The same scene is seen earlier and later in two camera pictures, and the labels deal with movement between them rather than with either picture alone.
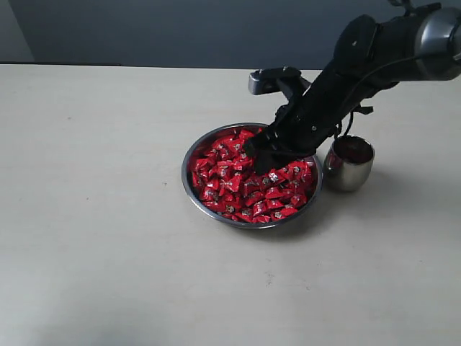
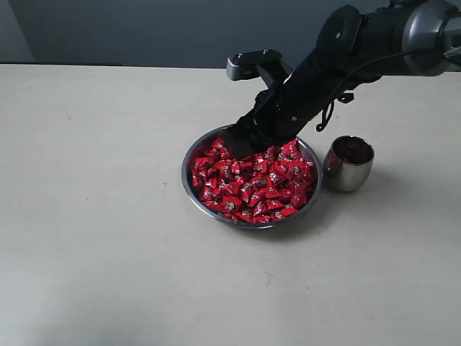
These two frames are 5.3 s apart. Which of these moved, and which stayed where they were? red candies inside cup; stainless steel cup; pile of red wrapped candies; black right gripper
Moved: black right gripper
Stayed: stainless steel cup; pile of red wrapped candies; red candies inside cup
